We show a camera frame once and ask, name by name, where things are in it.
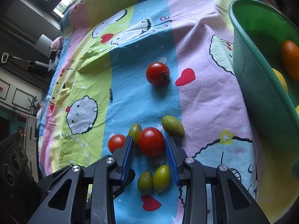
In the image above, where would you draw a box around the large red tomato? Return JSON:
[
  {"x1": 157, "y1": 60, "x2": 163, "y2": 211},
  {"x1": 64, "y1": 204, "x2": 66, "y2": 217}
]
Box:
[{"x1": 138, "y1": 127, "x2": 165, "y2": 158}]

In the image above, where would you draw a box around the red cherry tomato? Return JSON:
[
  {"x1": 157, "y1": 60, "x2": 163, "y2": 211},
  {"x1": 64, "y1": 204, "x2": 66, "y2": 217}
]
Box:
[{"x1": 145, "y1": 62, "x2": 170, "y2": 86}]

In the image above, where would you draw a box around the yellow lemon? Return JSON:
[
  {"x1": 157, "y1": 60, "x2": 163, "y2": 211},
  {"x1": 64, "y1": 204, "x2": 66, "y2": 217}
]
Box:
[{"x1": 273, "y1": 68, "x2": 289, "y2": 94}]

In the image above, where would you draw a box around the orange fruit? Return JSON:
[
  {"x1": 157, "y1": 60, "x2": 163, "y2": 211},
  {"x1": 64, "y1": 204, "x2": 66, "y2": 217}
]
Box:
[{"x1": 280, "y1": 40, "x2": 299, "y2": 81}]

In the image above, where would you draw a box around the yellow-green lemon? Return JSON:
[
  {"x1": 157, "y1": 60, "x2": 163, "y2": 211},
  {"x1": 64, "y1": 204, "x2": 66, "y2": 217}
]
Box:
[{"x1": 295, "y1": 105, "x2": 299, "y2": 116}]

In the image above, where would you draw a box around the light green olive lower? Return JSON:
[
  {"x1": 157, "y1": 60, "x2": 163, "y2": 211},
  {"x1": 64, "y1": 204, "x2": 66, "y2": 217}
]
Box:
[{"x1": 152, "y1": 165, "x2": 171, "y2": 193}]

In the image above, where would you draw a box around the dark green olive lower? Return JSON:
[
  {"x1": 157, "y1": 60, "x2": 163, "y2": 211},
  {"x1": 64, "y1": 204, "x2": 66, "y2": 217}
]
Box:
[{"x1": 137, "y1": 170, "x2": 152, "y2": 195}]

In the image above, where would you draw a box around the small red tomato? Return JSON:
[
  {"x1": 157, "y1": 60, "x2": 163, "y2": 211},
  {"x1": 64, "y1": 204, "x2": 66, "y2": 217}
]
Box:
[{"x1": 107, "y1": 134, "x2": 126, "y2": 153}]

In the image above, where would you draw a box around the green olive upper right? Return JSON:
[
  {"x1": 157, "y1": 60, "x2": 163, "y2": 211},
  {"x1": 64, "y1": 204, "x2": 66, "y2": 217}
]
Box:
[{"x1": 161, "y1": 116, "x2": 185, "y2": 138}]

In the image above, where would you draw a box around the green olive behind finger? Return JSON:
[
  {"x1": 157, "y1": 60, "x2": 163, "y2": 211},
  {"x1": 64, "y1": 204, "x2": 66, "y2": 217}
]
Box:
[{"x1": 128, "y1": 122, "x2": 142, "y2": 148}]

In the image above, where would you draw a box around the colourful cartoon bed sheet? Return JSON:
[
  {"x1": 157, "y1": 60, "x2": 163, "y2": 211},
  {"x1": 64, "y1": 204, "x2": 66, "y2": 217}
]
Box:
[{"x1": 38, "y1": 0, "x2": 298, "y2": 223}]

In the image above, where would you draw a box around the green plastic bowl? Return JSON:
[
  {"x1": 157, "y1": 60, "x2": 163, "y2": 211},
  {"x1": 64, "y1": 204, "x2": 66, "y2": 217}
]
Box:
[{"x1": 228, "y1": 0, "x2": 299, "y2": 180}]

